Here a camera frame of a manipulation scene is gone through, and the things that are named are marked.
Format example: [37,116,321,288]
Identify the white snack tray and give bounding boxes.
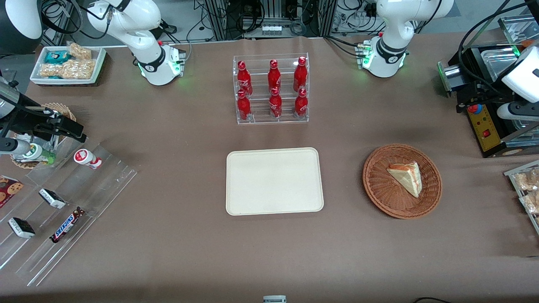
[30,45,107,87]

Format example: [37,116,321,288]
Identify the blue snack packet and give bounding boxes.
[45,50,71,64]

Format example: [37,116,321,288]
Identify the clear acrylic bottle rack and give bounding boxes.
[232,53,310,125]

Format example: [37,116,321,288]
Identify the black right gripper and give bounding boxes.
[0,95,87,143]

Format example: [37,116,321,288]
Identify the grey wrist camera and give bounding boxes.
[0,138,32,156]
[496,102,539,123]

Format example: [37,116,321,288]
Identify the white red yogurt bottle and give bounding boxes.
[73,148,103,170]

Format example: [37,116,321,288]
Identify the wrapped pastry packet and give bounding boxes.
[514,168,539,192]
[520,191,539,214]

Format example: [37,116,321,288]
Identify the large brown wicker basket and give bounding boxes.
[363,144,443,220]

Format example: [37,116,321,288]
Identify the triangular sandwich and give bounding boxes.
[386,162,422,199]

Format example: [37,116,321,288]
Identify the red cookie packet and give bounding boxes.
[0,175,24,209]

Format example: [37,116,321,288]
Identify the black food warmer appliance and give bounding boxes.
[437,14,539,159]

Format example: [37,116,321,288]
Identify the aluminium equipment rack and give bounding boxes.
[204,0,338,41]

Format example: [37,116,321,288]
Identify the grey tray with pastries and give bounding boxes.
[504,159,539,236]

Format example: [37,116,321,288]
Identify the clear acrylic stepped display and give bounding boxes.
[0,137,138,287]

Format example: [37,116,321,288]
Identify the green drink bottle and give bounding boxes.
[12,143,56,166]

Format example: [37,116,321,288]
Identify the small rice cracker packet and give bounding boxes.
[67,42,93,60]

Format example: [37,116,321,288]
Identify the large rice cracker packet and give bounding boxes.
[40,59,97,80]

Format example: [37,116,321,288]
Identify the red cola bottle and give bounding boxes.
[294,88,309,118]
[293,56,308,93]
[268,59,282,91]
[237,61,253,96]
[269,87,283,119]
[236,90,253,122]

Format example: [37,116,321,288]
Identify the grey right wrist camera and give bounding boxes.
[0,138,32,156]

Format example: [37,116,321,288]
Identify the cream plastic tray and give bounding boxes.
[226,147,325,216]

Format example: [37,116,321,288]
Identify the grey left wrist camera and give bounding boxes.
[496,102,539,123]

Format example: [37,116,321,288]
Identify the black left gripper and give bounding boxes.
[456,80,515,114]

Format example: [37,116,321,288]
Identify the black white chocolate bar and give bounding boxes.
[8,217,36,239]
[38,188,67,210]

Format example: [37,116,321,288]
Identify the small wicker basket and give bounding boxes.
[10,103,77,170]

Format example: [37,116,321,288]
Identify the snickers bar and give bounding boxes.
[49,207,86,244]

